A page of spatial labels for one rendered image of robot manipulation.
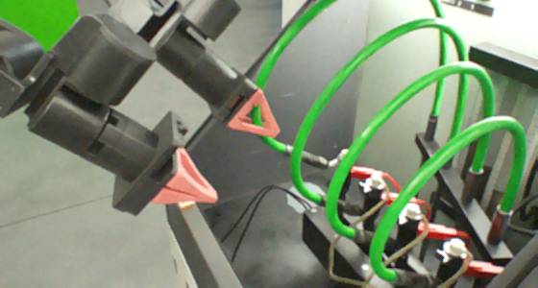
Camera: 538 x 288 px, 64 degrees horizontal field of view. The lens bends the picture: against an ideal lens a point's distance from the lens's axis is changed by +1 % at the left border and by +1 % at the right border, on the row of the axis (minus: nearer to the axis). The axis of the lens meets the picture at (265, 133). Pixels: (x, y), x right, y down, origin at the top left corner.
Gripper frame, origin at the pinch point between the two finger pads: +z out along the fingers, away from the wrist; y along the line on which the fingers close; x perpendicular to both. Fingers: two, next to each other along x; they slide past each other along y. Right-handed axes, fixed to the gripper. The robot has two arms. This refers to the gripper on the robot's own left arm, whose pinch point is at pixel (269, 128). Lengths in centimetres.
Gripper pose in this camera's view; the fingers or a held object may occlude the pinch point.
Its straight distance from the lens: 63.3
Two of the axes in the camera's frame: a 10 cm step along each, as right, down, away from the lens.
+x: -6.6, 7.5, 0.7
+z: 7.1, 5.9, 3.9
